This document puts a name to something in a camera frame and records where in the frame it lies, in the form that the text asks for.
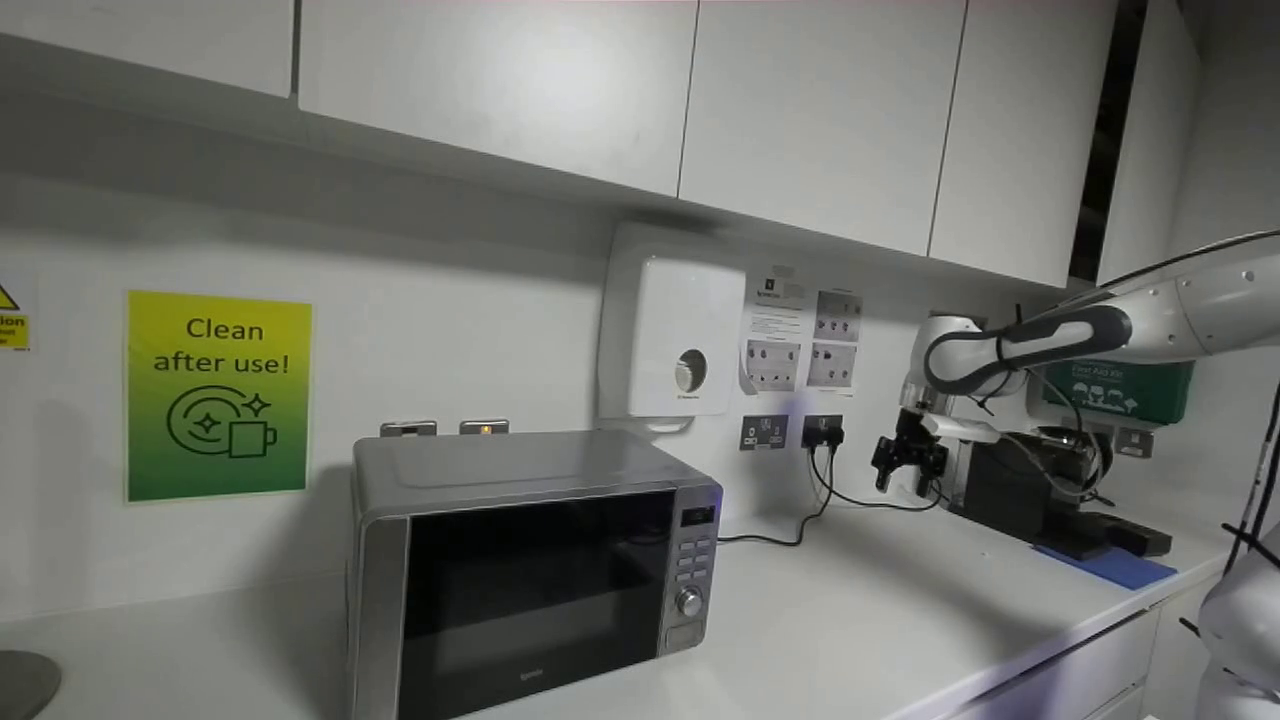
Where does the silver microwave oven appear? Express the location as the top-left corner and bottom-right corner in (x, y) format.
(350, 429), (729, 720)

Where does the large white instruction sheet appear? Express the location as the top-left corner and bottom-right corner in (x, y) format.
(740, 271), (818, 401)

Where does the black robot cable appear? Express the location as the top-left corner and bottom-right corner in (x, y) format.
(1215, 381), (1280, 575)

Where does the small grey instruction sheet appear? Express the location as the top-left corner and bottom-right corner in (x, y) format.
(808, 289), (863, 390)

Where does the silver double socket with plugs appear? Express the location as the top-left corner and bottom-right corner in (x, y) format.
(796, 412), (847, 455)

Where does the yellow warning sticker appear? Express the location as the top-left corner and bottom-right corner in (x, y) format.
(0, 278), (32, 354)

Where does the black power cable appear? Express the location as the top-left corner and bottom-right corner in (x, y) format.
(717, 445), (840, 553)
(811, 445), (953, 516)

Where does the green clean after use poster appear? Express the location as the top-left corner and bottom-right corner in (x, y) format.
(124, 289), (316, 503)

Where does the blue mat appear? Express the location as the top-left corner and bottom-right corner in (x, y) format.
(1036, 536), (1185, 595)

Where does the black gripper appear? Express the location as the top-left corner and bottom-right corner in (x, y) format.
(870, 402), (953, 499)

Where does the white paper towel dispenser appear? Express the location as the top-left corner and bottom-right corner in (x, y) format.
(623, 252), (752, 439)

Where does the white base cabinet drawer front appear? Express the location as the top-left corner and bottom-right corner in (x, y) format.
(916, 595), (1203, 720)

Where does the green wall sign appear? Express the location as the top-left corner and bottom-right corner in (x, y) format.
(1030, 354), (1200, 429)

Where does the small silver wall socket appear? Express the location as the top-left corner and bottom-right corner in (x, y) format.
(1113, 425), (1159, 465)

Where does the black coffee machine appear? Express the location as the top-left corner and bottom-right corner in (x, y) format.
(955, 425), (1177, 558)

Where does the white wall cabinet door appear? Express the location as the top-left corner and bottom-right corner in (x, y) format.
(0, 0), (299, 99)
(928, 0), (1123, 291)
(675, 0), (967, 258)
(291, 0), (700, 200)

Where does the grey round disc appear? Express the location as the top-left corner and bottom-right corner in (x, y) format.
(0, 649), (63, 720)

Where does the empty silver double wall socket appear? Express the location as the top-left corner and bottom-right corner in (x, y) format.
(735, 412), (794, 450)

